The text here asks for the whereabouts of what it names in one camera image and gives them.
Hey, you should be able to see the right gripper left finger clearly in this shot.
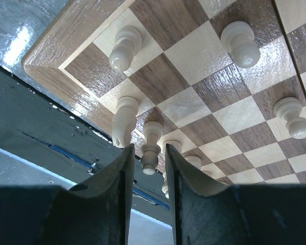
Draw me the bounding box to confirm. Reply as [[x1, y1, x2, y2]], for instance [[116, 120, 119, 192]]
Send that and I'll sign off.
[[0, 144, 135, 244]]

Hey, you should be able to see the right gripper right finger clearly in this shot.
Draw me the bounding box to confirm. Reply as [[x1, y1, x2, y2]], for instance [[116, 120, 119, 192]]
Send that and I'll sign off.
[[165, 144, 306, 244]]

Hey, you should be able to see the wooden chess board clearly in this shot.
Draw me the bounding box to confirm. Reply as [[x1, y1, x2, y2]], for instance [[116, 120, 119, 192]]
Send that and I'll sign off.
[[22, 1, 306, 183]]

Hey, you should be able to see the white chess pawn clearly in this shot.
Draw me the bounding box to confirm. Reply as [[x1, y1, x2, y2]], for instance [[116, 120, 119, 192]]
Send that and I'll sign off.
[[109, 26, 143, 72], [220, 21, 261, 68], [273, 97, 306, 139]]

